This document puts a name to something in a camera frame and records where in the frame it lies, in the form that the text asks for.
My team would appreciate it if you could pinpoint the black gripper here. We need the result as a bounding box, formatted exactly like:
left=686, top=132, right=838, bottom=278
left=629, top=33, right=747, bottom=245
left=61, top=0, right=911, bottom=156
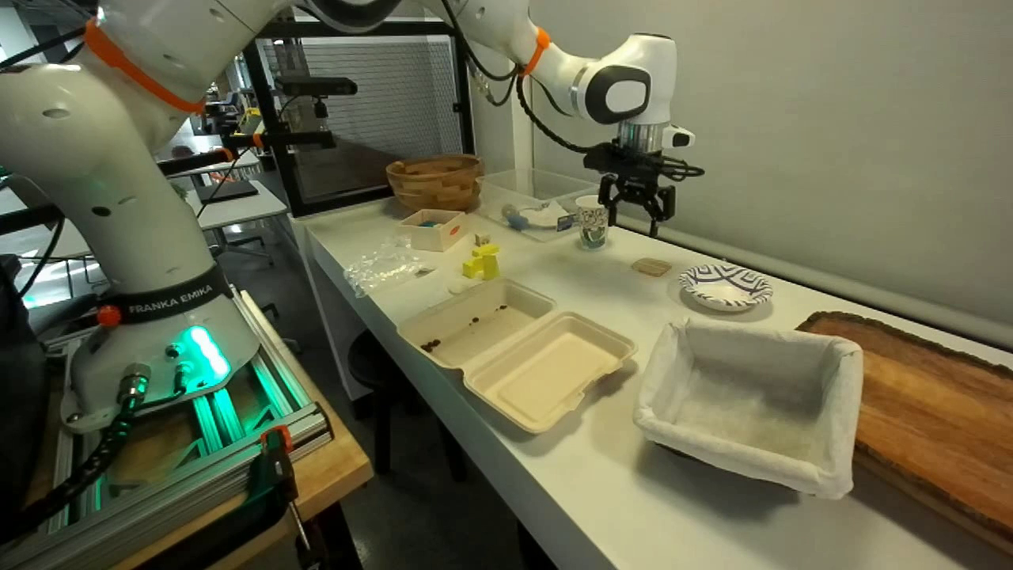
left=594, top=168, right=676, bottom=241

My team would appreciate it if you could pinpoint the beige takeaway clamshell pack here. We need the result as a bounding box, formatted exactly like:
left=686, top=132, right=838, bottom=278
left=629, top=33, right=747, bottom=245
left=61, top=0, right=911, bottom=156
left=396, top=276, right=641, bottom=437

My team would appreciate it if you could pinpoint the aluminium robot base stand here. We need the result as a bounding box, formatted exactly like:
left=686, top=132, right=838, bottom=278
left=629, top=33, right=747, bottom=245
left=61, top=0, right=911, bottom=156
left=0, top=282, right=332, bottom=570

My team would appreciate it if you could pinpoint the patterned paper cup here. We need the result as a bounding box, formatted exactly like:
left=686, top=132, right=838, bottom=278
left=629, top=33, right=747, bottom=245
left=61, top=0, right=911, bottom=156
left=574, top=198, right=613, bottom=255

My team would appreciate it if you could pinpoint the yellow toy figure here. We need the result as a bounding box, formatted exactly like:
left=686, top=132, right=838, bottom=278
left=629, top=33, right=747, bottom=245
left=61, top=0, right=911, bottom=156
left=458, top=232, right=504, bottom=286

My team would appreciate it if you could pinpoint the small wooden box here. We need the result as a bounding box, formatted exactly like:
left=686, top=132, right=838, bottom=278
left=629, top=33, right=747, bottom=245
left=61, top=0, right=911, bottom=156
left=405, top=207, right=474, bottom=255

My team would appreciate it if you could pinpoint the woven wicker basket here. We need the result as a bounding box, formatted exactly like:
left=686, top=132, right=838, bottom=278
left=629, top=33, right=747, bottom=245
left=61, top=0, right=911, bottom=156
left=382, top=156, right=484, bottom=214

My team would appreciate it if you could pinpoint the white cloth-lined basket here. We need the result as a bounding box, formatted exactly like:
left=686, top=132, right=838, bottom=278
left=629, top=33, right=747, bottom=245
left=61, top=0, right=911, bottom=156
left=633, top=318, right=868, bottom=504

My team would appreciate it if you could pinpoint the clear plastic bag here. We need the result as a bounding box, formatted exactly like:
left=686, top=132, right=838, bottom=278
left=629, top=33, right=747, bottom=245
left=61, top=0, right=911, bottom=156
left=343, top=233, right=437, bottom=299

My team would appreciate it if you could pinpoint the brown wooden tray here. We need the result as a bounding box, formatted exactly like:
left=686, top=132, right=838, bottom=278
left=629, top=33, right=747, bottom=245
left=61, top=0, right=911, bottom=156
left=797, top=309, right=1013, bottom=555

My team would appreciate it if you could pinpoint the wooden workbench top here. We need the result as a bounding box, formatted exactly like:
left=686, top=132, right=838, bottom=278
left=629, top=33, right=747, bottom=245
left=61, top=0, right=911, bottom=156
left=103, top=377, right=377, bottom=570

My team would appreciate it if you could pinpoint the green orange clamp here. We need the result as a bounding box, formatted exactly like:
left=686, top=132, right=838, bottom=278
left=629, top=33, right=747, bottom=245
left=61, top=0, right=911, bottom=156
left=243, top=426, right=319, bottom=556

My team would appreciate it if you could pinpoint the black metal shelf frame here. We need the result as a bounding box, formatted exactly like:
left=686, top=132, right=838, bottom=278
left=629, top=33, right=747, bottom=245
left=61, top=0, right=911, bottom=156
left=240, top=0, right=474, bottom=219

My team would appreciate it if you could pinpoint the thick black base cable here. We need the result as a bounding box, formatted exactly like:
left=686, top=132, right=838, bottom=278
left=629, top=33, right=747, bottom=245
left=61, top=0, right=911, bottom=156
left=0, top=362, right=152, bottom=546

